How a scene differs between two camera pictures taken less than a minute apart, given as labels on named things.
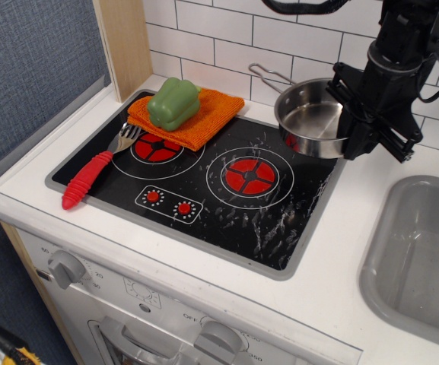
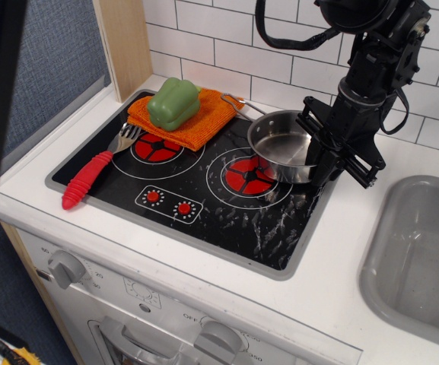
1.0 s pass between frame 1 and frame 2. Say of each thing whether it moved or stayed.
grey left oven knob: stayed
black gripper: moved
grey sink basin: stayed
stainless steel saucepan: moved
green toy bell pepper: stayed
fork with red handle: stayed
